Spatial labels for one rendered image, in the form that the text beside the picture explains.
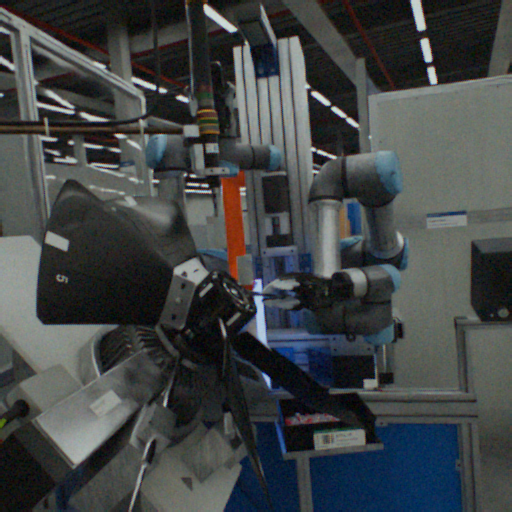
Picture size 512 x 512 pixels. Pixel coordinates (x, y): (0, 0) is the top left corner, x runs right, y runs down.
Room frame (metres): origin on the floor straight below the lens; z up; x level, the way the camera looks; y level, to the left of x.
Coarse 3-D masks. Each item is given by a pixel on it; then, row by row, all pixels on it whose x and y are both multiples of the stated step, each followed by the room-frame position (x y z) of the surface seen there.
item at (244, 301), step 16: (224, 272) 0.89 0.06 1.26; (224, 288) 0.83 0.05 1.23; (240, 288) 0.90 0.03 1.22; (192, 304) 0.82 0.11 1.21; (208, 304) 0.81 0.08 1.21; (224, 304) 0.80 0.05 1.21; (240, 304) 0.83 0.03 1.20; (192, 320) 0.83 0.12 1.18; (208, 320) 0.81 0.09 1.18; (224, 320) 0.81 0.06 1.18; (240, 320) 0.82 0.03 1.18; (176, 336) 0.81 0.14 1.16; (192, 336) 0.83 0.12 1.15; (208, 336) 0.83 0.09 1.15; (192, 352) 0.81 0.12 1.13; (208, 352) 0.83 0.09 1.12
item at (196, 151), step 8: (184, 128) 0.93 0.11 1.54; (192, 128) 0.93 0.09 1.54; (184, 136) 0.93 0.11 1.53; (192, 136) 0.93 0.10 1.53; (184, 144) 0.95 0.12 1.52; (192, 144) 0.93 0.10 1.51; (200, 144) 0.94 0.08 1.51; (192, 152) 0.95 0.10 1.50; (200, 152) 0.94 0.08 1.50; (192, 160) 0.95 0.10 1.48; (200, 160) 0.94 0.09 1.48; (192, 168) 0.96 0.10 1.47; (200, 168) 0.94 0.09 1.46; (216, 168) 0.93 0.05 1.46; (224, 168) 0.94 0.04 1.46; (200, 176) 0.95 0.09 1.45
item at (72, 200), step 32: (64, 192) 0.67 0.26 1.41; (64, 224) 0.65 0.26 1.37; (96, 224) 0.69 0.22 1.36; (128, 224) 0.74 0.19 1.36; (64, 256) 0.63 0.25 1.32; (96, 256) 0.67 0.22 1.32; (128, 256) 0.72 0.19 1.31; (160, 256) 0.77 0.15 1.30; (64, 288) 0.62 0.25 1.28; (96, 288) 0.66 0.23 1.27; (128, 288) 0.71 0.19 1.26; (160, 288) 0.76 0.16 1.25; (64, 320) 0.61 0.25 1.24; (96, 320) 0.66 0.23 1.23; (128, 320) 0.71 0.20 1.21
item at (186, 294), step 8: (176, 280) 0.80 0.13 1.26; (184, 280) 0.81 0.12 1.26; (176, 288) 0.80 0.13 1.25; (184, 288) 0.81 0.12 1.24; (192, 288) 0.83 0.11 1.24; (168, 296) 0.78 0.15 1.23; (176, 296) 0.80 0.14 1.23; (184, 296) 0.81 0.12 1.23; (192, 296) 0.82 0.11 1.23; (168, 304) 0.78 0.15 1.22; (184, 304) 0.81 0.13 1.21; (168, 312) 0.78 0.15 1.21; (176, 312) 0.80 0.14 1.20; (184, 312) 0.81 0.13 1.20; (160, 320) 0.77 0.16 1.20; (168, 320) 0.78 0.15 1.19; (176, 320) 0.80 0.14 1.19; (184, 320) 0.81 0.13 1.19; (176, 328) 0.80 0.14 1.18
